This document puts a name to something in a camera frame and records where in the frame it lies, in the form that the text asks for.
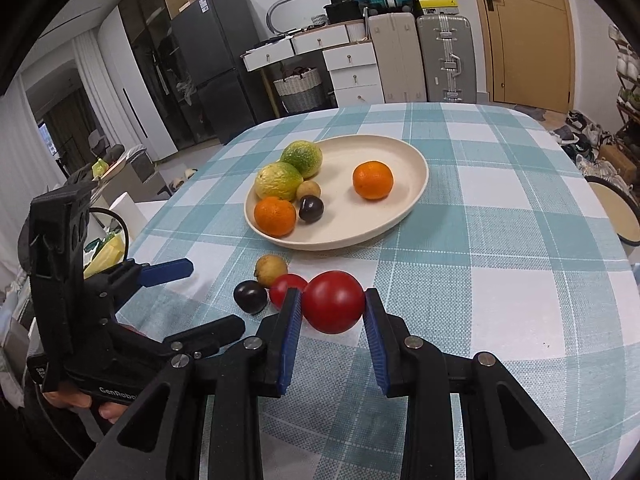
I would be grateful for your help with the person's left hand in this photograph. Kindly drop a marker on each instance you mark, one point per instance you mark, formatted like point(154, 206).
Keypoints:
point(70, 399)

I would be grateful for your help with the beige suitcase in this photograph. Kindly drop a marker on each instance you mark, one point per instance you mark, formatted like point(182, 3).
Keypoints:
point(397, 60)

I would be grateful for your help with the orange tangerine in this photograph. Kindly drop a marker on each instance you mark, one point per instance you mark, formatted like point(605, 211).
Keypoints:
point(373, 180)
point(275, 216)

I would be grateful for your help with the black crate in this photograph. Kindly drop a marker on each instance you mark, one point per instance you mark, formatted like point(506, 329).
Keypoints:
point(341, 12)

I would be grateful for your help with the white curtain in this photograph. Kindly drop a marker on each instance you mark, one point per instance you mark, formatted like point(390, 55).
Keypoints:
point(30, 160)

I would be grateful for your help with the silver suitcase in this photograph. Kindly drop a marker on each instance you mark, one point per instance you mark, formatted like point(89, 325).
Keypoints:
point(445, 60)

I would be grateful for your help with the teal checked tablecloth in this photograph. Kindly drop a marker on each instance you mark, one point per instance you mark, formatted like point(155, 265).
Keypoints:
point(500, 210)

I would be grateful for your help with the wooden door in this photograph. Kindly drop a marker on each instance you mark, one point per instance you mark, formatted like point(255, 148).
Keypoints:
point(530, 50)

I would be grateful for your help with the person's left forearm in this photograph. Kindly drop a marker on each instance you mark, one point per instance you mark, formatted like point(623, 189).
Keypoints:
point(50, 440)

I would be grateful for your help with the small brown round fruit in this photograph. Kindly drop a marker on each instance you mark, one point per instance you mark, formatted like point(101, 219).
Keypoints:
point(270, 269)
point(308, 190)

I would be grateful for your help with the yellow packet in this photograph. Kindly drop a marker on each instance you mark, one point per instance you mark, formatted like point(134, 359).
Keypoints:
point(105, 257)

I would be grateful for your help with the yellow black box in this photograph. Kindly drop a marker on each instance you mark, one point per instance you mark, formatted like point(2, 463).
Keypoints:
point(438, 7)

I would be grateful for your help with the red tomato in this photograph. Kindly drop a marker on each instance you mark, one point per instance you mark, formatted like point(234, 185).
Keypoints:
point(332, 308)
point(282, 287)

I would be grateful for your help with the shoe rack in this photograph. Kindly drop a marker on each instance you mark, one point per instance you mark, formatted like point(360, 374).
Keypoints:
point(627, 95)

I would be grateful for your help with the green speckled mango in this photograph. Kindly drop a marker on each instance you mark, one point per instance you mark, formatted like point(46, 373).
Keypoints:
point(301, 158)

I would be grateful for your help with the dark glass door wardrobe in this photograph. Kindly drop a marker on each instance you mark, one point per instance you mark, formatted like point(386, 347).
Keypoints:
point(150, 60)

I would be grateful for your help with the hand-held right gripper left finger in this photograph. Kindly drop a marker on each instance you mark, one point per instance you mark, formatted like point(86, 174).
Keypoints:
point(292, 340)

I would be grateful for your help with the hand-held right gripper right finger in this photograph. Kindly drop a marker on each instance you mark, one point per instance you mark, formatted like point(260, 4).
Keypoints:
point(375, 340)

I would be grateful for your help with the round black rimmed tray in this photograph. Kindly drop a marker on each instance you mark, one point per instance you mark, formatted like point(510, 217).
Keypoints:
point(617, 210)

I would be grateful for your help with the brown cardboard box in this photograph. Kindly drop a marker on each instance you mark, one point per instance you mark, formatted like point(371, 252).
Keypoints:
point(135, 167)

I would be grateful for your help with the pile of shoes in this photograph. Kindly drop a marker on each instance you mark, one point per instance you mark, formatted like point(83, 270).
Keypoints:
point(585, 140)

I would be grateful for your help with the yellow-green mango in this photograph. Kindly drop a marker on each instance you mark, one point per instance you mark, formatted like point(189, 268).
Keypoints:
point(278, 181)

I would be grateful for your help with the white drawer desk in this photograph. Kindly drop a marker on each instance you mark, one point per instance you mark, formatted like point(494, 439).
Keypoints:
point(350, 60)

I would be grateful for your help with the dark grey refrigerator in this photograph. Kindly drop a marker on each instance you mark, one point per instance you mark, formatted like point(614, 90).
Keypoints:
point(215, 50)

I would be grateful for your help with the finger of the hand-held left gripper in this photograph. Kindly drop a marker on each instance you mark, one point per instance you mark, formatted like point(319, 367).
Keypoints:
point(210, 332)
point(165, 270)

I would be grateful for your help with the wicker basket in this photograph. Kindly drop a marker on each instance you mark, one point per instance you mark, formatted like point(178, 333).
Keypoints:
point(300, 91)

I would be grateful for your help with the cream round plate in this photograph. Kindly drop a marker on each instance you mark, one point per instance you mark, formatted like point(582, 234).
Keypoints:
point(340, 220)

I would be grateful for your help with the white wardrobe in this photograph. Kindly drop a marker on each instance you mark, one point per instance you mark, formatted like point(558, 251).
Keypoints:
point(120, 85)

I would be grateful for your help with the white cylinder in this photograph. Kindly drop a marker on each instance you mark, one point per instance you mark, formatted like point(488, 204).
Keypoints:
point(127, 210)

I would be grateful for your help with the pair of beige slippers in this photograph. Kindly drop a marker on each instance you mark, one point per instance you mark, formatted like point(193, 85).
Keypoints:
point(181, 180)

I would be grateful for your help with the dark purple plum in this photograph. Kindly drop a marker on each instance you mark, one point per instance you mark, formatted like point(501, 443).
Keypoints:
point(311, 208)
point(250, 297)

